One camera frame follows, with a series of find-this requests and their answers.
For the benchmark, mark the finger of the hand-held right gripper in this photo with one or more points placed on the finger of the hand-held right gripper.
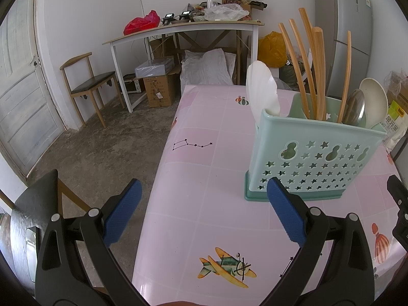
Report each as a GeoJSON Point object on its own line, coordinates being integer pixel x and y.
{"type": "Point", "coordinates": [402, 232]}
{"type": "Point", "coordinates": [400, 194]}

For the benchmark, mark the white woven sack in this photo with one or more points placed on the white woven sack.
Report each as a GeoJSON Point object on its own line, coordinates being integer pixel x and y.
{"type": "Point", "coordinates": [207, 67]}

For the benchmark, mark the white serving spoon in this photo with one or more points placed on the white serving spoon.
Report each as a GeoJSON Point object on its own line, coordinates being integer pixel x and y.
{"type": "Point", "coordinates": [374, 102]}

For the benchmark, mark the black devices on desk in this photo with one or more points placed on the black devices on desk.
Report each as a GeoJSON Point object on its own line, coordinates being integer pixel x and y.
{"type": "Point", "coordinates": [177, 16]}

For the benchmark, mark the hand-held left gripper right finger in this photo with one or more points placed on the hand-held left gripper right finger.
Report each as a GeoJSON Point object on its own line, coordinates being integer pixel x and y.
{"type": "Point", "coordinates": [285, 210]}

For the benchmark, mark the wooden chopstick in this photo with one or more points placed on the wooden chopstick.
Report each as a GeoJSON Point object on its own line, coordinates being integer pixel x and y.
{"type": "Point", "coordinates": [318, 70]}
{"type": "Point", "coordinates": [306, 22]}
{"type": "Point", "coordinates": [301, 49]}
{"type": "Point", "coordinates": [346, 70]}
{"type": "Point", "coordinates": [291, 57]}

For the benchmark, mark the small toaster oven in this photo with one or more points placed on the small toaster oven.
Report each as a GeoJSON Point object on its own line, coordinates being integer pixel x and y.
{"type": "Point", "coordinates": [132, 84]}

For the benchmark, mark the mint green utensil holder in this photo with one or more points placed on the mint green utensil holder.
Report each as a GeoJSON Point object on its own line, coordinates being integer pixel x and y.
{"type": "Point", "coordinates": [318, 153]}

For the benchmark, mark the grey refrigerator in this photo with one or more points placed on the grey refrigerator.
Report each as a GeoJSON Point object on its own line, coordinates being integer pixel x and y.
{"type": "Point", "coordinates": [346, 28]}

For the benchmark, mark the cardboard box with label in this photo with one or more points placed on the cardboard box with label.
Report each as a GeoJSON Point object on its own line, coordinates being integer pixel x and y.
{"type": "Point", "coordinates": [161, 91]}

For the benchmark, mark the metal spoon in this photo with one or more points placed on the metal spoon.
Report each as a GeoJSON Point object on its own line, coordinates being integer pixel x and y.
{"type": "Point", "coordinates": [354, 106]}

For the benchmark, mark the white panelled door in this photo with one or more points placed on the white panelled door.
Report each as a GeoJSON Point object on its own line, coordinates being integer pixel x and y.
{"type": "Point", "coordinates": [25, 86]}

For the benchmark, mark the orange plastic bag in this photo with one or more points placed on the orange plastic bag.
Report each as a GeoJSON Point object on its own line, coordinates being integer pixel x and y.
{"type": "Point", "coordinates": [272, 49]}

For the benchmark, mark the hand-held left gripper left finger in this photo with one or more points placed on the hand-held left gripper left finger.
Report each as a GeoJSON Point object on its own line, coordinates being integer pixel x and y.
{"type": "Point", "coordinates": [122, 210]}

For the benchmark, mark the clear plastic bag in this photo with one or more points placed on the clear plastic bag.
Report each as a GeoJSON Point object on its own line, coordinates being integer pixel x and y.
{"type": "Point", "coordinates": [226, 12]}

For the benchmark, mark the flat grey box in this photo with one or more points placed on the flat grey box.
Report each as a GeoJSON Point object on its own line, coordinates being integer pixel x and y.
{"type": "Point", "coordinates": [154, 66]}

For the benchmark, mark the dark green bag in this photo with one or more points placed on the dark green bag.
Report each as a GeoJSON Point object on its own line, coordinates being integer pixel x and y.
{"type": "Point", "coordinates": [291, 75]}

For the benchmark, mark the wooden chair with dark seat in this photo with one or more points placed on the wooden chair with dark seat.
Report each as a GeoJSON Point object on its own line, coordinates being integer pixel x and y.
{"type": "Point", "coordinates": [92, 81]}

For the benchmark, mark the yellow-green rice bag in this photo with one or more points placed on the yellow-green rice bag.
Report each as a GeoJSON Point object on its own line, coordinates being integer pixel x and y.
{"type": "Point", "coordinates": [395, 124]}

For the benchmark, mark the red plastic bag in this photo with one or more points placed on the red plastic bag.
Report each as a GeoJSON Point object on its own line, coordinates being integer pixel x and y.
{"type": "Point", "coordinates": [142, 24]}

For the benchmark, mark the white desk with wooden top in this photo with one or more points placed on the white desk with wooden top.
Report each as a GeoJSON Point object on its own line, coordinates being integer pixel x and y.
{"type": "Point", "coordinates": [178, 28]}

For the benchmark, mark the dark chair with curved back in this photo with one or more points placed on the dark chair with curved back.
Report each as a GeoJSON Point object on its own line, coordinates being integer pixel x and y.
{"type": "Point", "coordinates": [35, 204]}

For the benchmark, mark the white shell-shaped rice paddle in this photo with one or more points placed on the white shell-shaped rice paddle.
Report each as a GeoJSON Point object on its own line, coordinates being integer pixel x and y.
{"type": "Point", "coordinates": [263, 86]}

